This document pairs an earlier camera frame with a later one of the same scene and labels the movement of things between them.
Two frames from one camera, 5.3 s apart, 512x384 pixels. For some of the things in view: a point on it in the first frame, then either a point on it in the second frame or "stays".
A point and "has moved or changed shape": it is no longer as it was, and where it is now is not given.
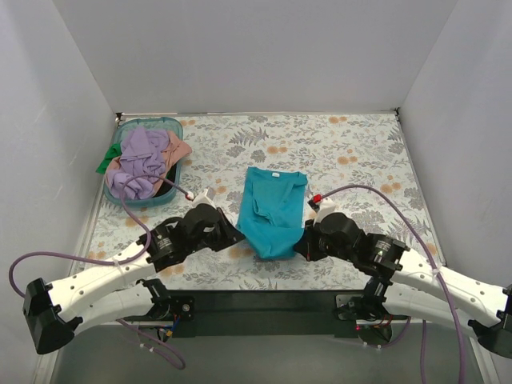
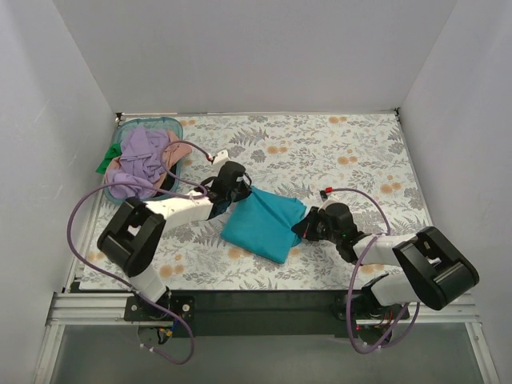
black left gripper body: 223,230 to 223,201
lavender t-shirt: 142,162 stays
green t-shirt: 114,150 stays
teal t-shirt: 273,210 has moved or changed shape
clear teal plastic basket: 145,165 stays
